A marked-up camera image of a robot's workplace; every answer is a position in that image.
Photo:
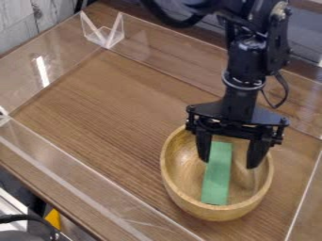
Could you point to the yellow black device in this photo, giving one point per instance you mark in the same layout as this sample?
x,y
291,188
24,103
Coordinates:
x,y
53,217

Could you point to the brown wooden bowl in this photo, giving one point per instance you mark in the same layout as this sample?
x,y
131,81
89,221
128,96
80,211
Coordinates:
x,y
181,171

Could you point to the green rectangular block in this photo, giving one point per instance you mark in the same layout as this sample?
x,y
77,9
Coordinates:
x,y
216,174

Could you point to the clear acrylic back wall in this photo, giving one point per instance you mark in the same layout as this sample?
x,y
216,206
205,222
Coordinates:
x,y
197,62

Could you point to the clear acrylic wall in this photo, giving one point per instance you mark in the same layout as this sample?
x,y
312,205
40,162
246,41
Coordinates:
x,y
197,62
100,206

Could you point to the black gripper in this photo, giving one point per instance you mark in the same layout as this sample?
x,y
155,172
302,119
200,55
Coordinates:
x,y
235,116

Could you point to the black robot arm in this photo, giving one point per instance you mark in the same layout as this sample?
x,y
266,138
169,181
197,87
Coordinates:
x,y
258,52

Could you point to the clear acrylic corner bracket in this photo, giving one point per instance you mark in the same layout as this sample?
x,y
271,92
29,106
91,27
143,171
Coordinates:
x,y
103,36

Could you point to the clear acrylic front wall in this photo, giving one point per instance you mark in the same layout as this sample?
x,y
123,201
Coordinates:
x,y
100,206

